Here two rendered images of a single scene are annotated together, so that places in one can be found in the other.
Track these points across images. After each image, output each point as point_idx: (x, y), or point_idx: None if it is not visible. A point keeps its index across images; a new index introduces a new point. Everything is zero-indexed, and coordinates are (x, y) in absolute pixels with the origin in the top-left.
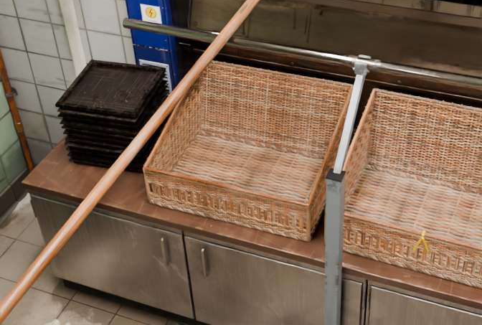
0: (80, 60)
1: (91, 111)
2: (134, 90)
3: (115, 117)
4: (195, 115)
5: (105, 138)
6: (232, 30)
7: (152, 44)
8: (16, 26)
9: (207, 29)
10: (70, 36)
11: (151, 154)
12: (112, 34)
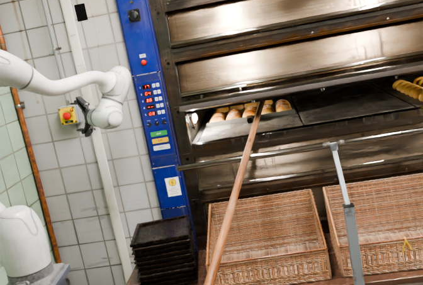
0: (121, 236)
1: (157, 242)
2: (177, 228)
3: (174, 241)
4: (214, 241)
5: (167, 262)
6: (250, 149)
7: (174, 205)
8: (71, 227)
9: (211, 182)
10: (114, 219)
11: (207, 256)
12: (143, 209)
